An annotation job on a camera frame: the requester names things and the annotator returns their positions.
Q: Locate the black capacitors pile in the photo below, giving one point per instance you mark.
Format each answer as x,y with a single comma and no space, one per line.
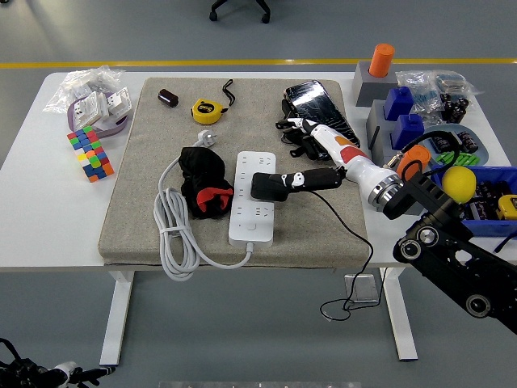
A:
484,202
468,141

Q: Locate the yellow tape measure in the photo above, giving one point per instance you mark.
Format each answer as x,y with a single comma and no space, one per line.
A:
509,207
206,111

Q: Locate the blue plastic bin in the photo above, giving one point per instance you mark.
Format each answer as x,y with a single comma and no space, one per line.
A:
484,228

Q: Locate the black power adapter plug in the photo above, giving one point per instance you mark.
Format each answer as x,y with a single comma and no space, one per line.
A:
266,188

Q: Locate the bag of black capacitors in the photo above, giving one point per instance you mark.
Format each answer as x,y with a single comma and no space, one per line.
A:
455,107

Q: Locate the dark brown cylinder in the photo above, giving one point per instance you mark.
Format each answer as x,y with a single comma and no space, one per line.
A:
168,98

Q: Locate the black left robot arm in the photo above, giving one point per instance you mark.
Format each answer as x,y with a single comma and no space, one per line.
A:
20,374

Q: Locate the green plastic pieces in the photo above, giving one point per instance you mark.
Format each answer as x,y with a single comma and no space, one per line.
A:
468,159

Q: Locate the white power strip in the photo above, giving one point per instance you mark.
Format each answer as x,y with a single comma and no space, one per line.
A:
250,226

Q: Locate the orange cylinder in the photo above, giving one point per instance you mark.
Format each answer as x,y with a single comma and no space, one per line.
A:
383,60
420,155

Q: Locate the purple band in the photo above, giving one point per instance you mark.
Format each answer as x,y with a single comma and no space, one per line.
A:
117,128

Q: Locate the light blue plate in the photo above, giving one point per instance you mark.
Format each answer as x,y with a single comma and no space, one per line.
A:
482,149

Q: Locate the white table leg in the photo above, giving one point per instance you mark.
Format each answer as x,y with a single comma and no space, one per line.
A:
117,315
400,315

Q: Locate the white socket module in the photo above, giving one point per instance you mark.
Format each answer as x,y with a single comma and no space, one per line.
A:
89,108
120,101

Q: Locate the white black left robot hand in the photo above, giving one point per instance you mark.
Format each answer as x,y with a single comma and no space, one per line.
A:
64,371

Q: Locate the multicolour puzzle cube block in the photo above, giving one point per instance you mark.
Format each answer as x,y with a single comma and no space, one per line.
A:
91,155

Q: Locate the clear bag of metal parts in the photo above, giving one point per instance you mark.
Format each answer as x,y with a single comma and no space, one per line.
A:
454,83

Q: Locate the blue plastic block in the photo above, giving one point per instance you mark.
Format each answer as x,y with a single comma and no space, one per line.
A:
408,131
399,103

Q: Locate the clear bag of white parts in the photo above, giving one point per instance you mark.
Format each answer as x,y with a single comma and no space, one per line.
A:
81,81

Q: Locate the black office chair base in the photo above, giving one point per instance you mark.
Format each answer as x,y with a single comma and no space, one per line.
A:
214,15

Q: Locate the black cloth with red patch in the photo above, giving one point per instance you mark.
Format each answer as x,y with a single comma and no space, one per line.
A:
202,169

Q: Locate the clear bag of blue parts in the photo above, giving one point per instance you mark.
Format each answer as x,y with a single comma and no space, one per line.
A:
422,93

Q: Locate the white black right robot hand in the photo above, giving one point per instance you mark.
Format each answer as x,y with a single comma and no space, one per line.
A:
359,161

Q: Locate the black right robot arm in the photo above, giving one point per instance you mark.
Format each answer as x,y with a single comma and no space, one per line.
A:
440,246

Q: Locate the yellow lemon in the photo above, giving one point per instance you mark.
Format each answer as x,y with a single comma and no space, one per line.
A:
458,186

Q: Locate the black phone holder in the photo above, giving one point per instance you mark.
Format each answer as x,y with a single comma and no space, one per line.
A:
287,109

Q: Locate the metal floor plate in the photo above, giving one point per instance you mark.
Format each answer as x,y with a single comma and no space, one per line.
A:
363,289

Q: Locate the grey-brown fabric mat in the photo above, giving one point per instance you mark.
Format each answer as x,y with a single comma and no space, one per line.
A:
129,210

